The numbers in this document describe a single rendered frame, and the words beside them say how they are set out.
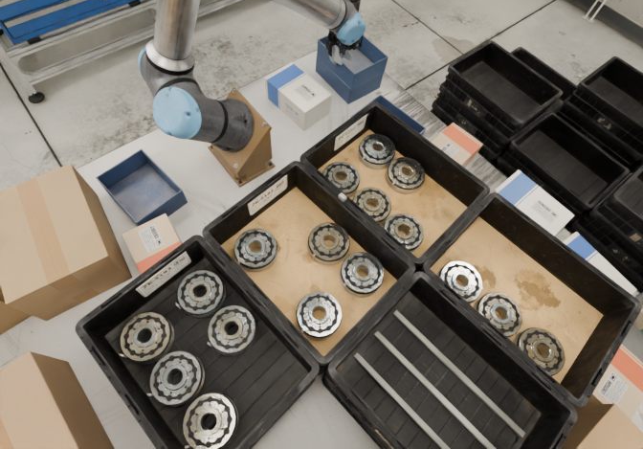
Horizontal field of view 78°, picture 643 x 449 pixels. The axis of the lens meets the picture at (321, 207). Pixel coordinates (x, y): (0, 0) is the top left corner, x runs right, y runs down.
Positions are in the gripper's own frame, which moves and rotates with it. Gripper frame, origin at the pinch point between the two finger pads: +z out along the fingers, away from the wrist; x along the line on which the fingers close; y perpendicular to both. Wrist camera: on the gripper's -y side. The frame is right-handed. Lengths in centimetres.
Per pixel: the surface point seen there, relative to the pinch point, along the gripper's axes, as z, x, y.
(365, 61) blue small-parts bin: 5.0, 12.2, 2.1
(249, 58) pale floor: 82, 21, -101
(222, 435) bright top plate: -4, -86, 72
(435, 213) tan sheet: -1, -15, 62
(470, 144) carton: 5, 16, 49
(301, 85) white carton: 3.4, -14.3, 0.4
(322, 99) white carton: 3.4, -12.1, 9.0
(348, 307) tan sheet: -1, -50, 67
